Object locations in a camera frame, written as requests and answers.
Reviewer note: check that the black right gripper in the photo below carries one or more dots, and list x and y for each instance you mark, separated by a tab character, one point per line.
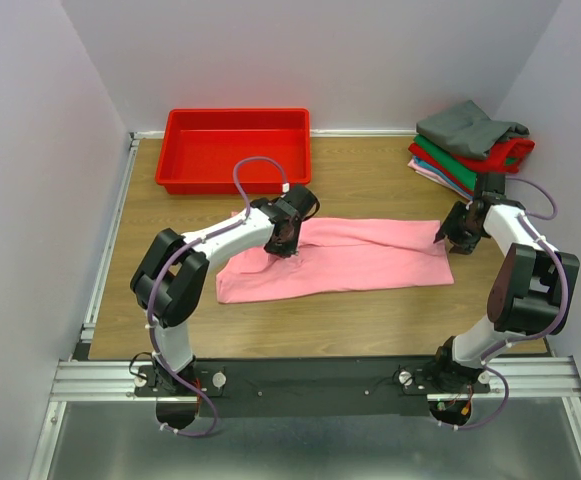
449	229

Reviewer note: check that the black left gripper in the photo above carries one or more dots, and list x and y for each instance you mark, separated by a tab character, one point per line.
287	251

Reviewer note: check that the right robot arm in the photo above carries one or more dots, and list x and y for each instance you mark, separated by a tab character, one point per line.
529	299

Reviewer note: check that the light pink folded t shirt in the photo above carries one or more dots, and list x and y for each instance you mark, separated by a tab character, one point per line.
439	178

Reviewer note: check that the grey folded t shirt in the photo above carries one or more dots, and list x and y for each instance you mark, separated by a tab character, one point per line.
467	131

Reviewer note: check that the blue folded t shirt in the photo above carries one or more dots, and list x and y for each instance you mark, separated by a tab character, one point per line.
463	187

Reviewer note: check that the aluminium frame rail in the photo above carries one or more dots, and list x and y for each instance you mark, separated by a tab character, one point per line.
111	381

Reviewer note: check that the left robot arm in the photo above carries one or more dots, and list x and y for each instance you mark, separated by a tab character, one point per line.
169	280

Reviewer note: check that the red folded t shirt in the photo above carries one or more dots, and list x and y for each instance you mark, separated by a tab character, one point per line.
516	147

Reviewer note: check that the green folded t shirt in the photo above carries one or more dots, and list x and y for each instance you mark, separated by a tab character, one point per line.
461	169

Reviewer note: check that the red plastic tray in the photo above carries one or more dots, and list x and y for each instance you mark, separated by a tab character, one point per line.
201	147

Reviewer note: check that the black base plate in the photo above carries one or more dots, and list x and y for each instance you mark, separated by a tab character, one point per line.
303	387

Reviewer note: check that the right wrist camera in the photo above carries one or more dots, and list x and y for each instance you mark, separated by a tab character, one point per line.
490	184

